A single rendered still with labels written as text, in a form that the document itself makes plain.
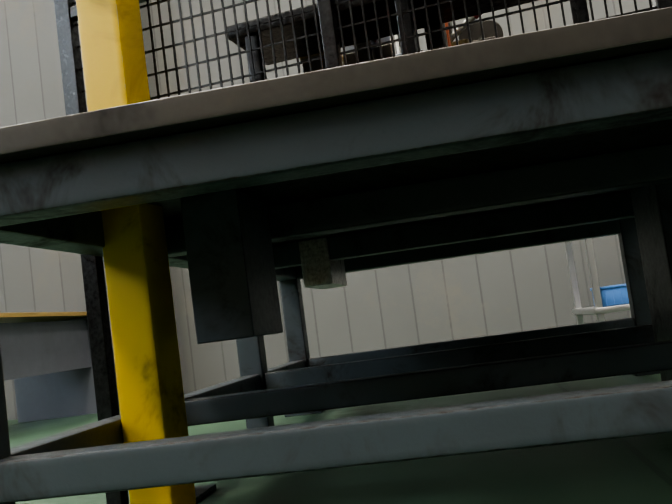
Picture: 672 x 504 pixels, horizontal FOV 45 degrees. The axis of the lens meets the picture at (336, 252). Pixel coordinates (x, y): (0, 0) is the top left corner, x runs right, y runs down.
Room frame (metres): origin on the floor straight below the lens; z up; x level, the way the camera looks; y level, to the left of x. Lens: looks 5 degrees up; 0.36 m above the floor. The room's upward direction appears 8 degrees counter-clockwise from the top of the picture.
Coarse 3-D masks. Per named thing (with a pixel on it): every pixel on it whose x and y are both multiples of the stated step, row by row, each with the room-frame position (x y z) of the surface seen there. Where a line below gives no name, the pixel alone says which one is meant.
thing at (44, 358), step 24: (24, 312) 4.47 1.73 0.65; (48, 312) 4.73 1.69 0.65; (72, 312) 5.02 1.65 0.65; (0, 336) 4.33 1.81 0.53; (24, 336) 4.56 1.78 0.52; (48, 336) 4.82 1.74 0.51; (72, 336) 5.12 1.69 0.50; (24, 360) 4.54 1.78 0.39; (48, 360) 4.80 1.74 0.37; (72, 360) 5.08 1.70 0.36; (24, 384) 5.40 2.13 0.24; (48, 384) 5.37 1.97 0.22; (72, 384) 5.35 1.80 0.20; (24, 408) 5.40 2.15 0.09; (48, 408) 5.38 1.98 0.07; (72, 408) 5.35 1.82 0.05; (96, 408) 5.33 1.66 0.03
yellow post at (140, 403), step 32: (96, 0) 1.66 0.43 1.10; (128, 0) 1.70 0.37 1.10; (96, 32) 1.66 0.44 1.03; (128, 32) 1.68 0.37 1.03; (96, 64) 1.67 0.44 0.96; (128, 64) 1.67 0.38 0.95; (96, 96) 1.67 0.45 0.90; (128, 96) 1.65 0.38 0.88; (128, 224) 1.66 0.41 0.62; (160, 224) 1.72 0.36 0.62; (128, 256) 1.66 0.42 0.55; (160, 256) 1.71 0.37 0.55; (128, 288) 1.66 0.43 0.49; (160, 288) 1.69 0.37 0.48; (128, 320) 1.66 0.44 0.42; (160, 320) 1.68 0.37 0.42; (128, 352) 1.67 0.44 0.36; (160, 352) 1.67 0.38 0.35; (128, 384) 1.67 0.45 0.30; (160, 384) 1.65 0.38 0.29; (128, 416) 1.67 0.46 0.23; (160, 416) 1.65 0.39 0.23
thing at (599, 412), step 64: (576, 64) 1.06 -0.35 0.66; (640, 64) 1.05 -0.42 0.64; (256, 128) 1.12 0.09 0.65; (320, 128) 1.11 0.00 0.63; (384, 128) 1.10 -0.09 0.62; (448, 128) 1.08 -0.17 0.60; (512, 128) 1.07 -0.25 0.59; (576, 128) 1.09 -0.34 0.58; (0, 192) 1.18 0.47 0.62; (64, 192) 1.17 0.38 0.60; (128, 192) 1.15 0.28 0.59; (192, 192) 1.19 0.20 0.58; (384, 192) 1.87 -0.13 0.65; (448, 192) 1.85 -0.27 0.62; (512, 192) 1.83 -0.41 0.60; (576, 192) 1.81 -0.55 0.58; (192, 256) 1.65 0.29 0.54; (256, 256) 1.73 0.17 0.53; (320, 256) 2.76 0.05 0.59; (384, 256) 3.51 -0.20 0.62; (448, 256) 3.47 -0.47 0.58; (640, 256) 3.35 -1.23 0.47; (256, 320) 1.66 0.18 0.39; (640, 320) 3.36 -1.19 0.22; (0, 384) 1.26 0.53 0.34; (256, 384) 2.74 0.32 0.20; (320, 384) 1.92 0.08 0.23; (384, 384) 1.89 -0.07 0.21; (448, 384) 1.87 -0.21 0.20; (512, 384) 1.85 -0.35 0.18; (640, 384) 1.11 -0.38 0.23; (0, 448) 1.24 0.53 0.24; (64, 448) 1.45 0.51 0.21; (128, 448) 1.17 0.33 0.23; (192, 448) 1.15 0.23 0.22; (256, 448) 1.14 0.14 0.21; (320, 448) 1.13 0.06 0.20; (384, 448) 1.11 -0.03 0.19; (448, 448) 1.10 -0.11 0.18; (512, 448) 1.09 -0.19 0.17
